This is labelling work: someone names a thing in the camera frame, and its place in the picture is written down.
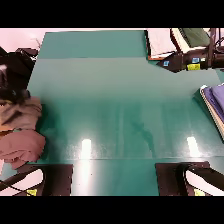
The black garment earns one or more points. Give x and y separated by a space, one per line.
15 71

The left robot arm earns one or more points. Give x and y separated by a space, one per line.
57 180

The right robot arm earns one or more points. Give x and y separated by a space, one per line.
167 180

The cream garment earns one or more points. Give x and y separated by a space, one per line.
213 117

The pink-brown garment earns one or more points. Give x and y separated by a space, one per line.
21 146

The dark green garment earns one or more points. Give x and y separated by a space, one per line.
196 36

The purple garment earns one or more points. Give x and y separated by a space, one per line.
217 98

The white garment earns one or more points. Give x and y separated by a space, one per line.
160 41

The grey-brown garment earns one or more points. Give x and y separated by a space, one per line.
20 113

